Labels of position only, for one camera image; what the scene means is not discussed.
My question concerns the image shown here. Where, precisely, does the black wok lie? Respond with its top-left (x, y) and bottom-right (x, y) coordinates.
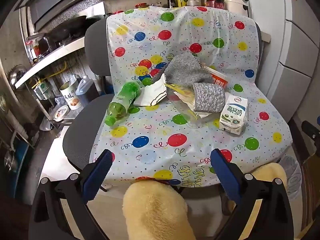
top-left (47, 15), bottom-right (88, 44)

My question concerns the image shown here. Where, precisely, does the grey refrigerator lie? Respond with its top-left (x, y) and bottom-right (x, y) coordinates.
top-left (246, 0), bottom-right (320, 140)

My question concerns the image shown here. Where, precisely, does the red condiment jar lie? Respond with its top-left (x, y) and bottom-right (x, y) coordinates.
top-left (26, 40), bottom-right (40, 58)

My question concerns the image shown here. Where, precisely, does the yellow gas hose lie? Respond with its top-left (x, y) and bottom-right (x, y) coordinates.
top-left (31, 60), bottom-right (68, 88)

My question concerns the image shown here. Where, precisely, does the white green wall device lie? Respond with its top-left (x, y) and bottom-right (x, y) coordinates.
top-left (34, 81), bottom-right (52, 99)

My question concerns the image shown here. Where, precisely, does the blue cap plastic jug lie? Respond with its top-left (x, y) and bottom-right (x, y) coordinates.
top-left (75, 76), bottom-right (92, 105)

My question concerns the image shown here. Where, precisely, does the white green milk carton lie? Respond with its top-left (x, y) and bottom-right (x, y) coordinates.
top-left (219, 95), bottom-right (249, 136)

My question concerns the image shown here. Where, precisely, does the steel pot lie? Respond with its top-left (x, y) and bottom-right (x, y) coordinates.
top-left (4, 150), bottom-right (18, 170)

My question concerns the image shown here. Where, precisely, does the grey office chair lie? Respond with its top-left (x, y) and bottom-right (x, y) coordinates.
top-left (62, 19), bottom-right (265, 173)

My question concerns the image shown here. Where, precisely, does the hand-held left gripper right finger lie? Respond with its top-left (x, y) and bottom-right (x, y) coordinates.
top-left (210, 148), bottom-right (294, 240)

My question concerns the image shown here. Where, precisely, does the green plastic bottle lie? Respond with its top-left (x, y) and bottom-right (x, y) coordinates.
top-left (104, 81), bottom-right (142, 127)

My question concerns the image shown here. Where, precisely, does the steel range hood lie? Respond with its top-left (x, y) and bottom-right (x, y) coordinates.
top-left (19, 0), bottom-right (100, 33)

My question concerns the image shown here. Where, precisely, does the silver bubble wrap pouch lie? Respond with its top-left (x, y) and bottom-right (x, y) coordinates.
top-left (191, 82), bottom-right (225, 113)

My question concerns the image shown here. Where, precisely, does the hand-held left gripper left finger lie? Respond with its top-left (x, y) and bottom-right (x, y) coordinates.
top-left (29, 149), bottom-right (118, 240)

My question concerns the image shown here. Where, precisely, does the metal colander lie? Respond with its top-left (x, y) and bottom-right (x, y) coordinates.
top-left (9, 65), bottom-right (27, 85)

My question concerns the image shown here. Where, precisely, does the grey knit cloth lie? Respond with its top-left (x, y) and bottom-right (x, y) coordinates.
top-left (150, 52), bottom-right (213, 85)

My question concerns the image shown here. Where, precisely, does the white kitchen counter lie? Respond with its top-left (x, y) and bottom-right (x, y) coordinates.
top-left (14, 36), bottom-right (85, 89)

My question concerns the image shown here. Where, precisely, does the trash bin with plastic liner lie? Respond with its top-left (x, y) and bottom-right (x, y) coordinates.
top-left (281, 155), bottom-right (303, 205)

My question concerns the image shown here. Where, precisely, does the clear plastic bag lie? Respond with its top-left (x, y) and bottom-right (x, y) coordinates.
top-left (167, 87), bottom-right (213, 128)

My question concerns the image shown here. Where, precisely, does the white paper bag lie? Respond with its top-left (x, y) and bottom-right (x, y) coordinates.
top-left (133, 74), bottom-right (168, 107)

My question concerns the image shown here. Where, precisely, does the balloon print plastic tablecloth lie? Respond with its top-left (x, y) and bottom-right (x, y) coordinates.
top-left (89, 5), bottom-right (293, 188)

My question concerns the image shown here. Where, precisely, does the brown wooden door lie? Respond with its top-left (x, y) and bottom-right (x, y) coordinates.
top-left (301, 155), bottom-right (320, 233)

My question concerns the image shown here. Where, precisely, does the yellow plastic wrapper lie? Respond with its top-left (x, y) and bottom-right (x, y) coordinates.
top-left (164, 82), bottom-right (193, 96)

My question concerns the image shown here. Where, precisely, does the white yellow tin can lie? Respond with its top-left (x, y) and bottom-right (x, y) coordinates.
top-left (59, 79), bottom-right (82, 110)

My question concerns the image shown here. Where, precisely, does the orange instant noodle bowl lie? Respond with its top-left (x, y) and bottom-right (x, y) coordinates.
top-left (209, 66), bottom-right (230, 89)

